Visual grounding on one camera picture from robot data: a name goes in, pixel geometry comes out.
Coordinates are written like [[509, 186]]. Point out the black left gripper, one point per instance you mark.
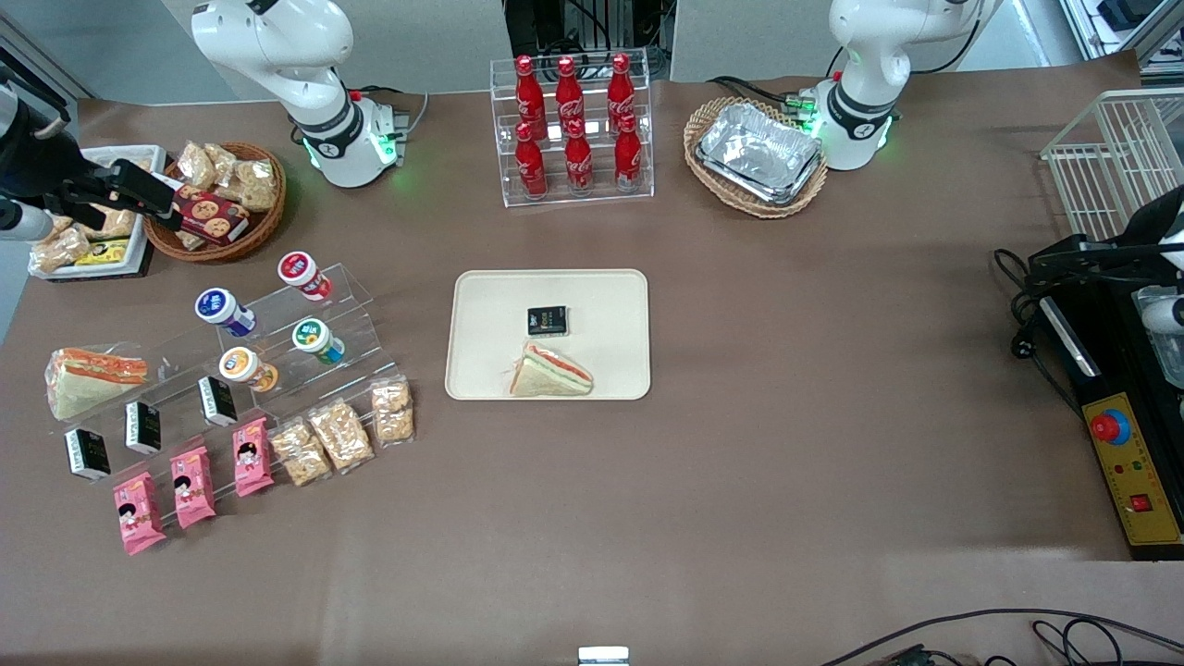
[[1145, 225]]

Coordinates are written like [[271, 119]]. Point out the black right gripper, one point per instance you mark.
[[35, 159]]

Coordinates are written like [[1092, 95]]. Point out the green gum bottle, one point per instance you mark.
[[316, 339]]

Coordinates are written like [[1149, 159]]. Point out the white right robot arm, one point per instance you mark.
[[277, 46]]

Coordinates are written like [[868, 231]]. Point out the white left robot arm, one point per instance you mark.
[[865, 55]]

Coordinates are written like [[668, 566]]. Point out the blue gum bottle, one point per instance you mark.
[[222, 311]]

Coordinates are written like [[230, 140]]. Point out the red gum bottle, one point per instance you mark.
[[301, 273]]

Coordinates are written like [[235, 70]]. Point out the orange gum bottle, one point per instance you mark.
[[245, 368]]

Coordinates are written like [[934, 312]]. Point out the aluminium foil tray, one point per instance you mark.
[[758, 153]]

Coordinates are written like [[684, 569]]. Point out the black flat gum pack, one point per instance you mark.
[[548, 321]]

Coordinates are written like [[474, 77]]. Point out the beige plastic tray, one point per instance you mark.
[[610, 305]]

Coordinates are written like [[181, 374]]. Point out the clear bag of crackers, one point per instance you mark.
[[60, 252], [301, 453], [252, 185], [190, 240], [111, 227], [392, 412], [57, 229], [196, 166], [340, 435], [225, 162]]

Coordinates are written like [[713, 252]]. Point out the white rectangular bin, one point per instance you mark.
[[139, 250]]

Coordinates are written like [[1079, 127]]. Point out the yellow snack packet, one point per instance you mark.
[[102, 252]]

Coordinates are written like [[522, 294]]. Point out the red cookie box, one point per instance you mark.
[[217, 217]]

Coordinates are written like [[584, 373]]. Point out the black sealing machine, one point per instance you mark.
[[1124, 370]]

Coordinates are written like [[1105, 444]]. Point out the clear plastic container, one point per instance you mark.
[[1167, 365]]

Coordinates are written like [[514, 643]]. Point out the dark round wicker basket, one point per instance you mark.
[[264, 227]]

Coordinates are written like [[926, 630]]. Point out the red emergency stop button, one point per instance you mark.
[[1108, 426]]

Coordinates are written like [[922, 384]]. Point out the wrapped triangle sandwich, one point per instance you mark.
[[92, 379], [550, 375]]

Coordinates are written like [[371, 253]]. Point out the black small carton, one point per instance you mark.
[[88, 453], [218, 401], [143, 427]]

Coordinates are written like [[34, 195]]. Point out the grey metal shelf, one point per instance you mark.
[[1124, 18]]

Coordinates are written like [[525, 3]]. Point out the clear acrylic stepped stand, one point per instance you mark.
[[356, 319]]

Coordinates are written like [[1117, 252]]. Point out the pink snack packet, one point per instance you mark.
[[192, 487], [139, 513], [252, 458]]

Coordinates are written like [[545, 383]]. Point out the brown table cover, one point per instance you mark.
[[786, 462]]

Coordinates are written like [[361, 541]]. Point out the light oval wicker basket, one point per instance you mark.
[[712, 190]]

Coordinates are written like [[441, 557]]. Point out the red cola bottle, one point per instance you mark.
[[527, 92], [579, 162], [567, 92], [531, 166], [628, 157], [621, 88]]

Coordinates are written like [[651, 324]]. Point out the clear acrylic bottle rack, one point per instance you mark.
[[647, 120]]

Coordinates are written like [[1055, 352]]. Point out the black equipment rack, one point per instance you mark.
[[592, 28]]

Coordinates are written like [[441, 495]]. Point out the small white box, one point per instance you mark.
[[603, 657]]

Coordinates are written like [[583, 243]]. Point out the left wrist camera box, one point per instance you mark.
[[1164, 314]]

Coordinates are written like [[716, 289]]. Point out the red rocker switch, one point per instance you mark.
[[1140, 503]]

